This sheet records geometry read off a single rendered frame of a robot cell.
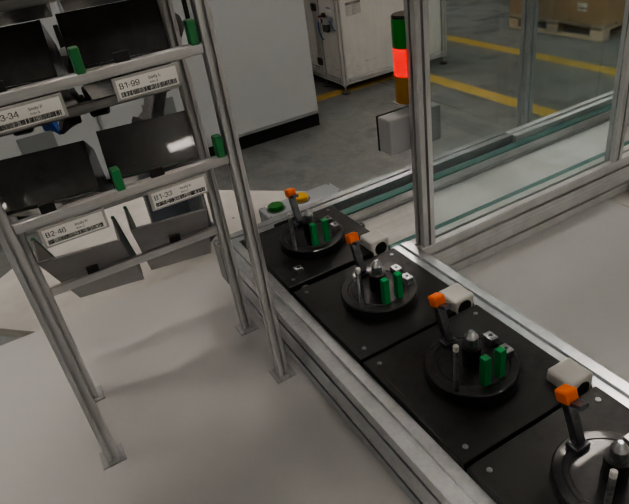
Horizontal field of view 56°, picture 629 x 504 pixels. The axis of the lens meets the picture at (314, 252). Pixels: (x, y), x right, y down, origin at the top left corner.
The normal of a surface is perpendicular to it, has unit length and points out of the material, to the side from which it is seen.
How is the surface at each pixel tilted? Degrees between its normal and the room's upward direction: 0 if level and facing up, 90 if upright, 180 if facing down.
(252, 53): 90
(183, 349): 0
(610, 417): 0
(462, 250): 90
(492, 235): 90
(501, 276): 0
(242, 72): 90
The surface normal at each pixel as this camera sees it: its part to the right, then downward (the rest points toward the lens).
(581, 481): -0.14, -0.84
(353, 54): 0.47, 0.42
